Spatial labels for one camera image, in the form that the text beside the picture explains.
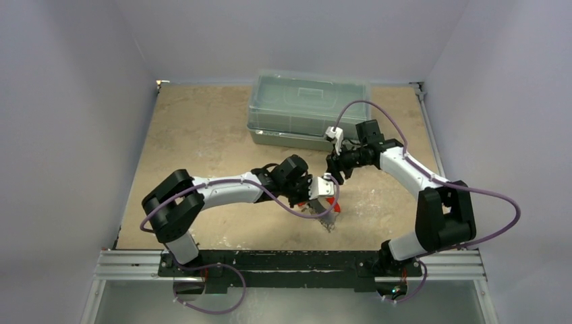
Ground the red handled metal key tool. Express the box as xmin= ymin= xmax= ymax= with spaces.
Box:
xmin=298 ymin=197 xmax=341 ymax=231

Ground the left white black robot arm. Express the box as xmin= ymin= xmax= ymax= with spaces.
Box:
xmin=142 ymin=155 xmax=313 ymax=276

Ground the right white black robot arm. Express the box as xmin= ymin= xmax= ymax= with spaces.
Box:
xmin=325 ymin=120 xmax=476 ymax=275

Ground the clear lidded grey storage box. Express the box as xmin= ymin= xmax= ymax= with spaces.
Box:
xmin=246 ymin=70 xmax=372 ymax=151

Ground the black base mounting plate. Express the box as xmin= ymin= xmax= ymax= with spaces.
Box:
xmin=158 ymin=250 xmax=423 ymax=296

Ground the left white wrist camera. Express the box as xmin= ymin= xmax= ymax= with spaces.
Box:
xmin=308 ymin=173 xmax=336 ymax=200

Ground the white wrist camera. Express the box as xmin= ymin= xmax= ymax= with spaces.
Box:
xmin=308 ymin=173 xmax=336 ymax=200
xmin=324 ymin=126 xmax=344 ymax=155

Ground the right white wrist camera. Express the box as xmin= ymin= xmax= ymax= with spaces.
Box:
xmin=324 ymin=126 xmax=344 ymax=155

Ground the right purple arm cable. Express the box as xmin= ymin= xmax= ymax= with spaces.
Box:
xmin=333 ymin=99 xmax=522 ymax=251

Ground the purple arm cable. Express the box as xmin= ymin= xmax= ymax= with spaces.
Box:
xmin=139 ymin=178 xmax=341 ymax=234
xmin=333 ymin=99 xmax=522 ymax=251

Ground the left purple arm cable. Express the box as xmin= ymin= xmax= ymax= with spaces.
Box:
xmin=139 ymin=178 xmax=341 ymax=234

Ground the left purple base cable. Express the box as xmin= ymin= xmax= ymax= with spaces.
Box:
xmin=172 ymin=258 xmax=248 ymax=315

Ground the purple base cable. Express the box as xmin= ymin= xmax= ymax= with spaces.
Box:
xmin=380 ymin=259 xmax=429 ymax=305
xmin=172 ymin=258 xmax=248 ymax=315

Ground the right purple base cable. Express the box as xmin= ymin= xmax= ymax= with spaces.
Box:
xmin=380 ymin=259 xmax=429 ymax=305

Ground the aluminium frame rail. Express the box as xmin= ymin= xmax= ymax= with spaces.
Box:
xmin=94 ymin=82 xmax=488 ymax=281

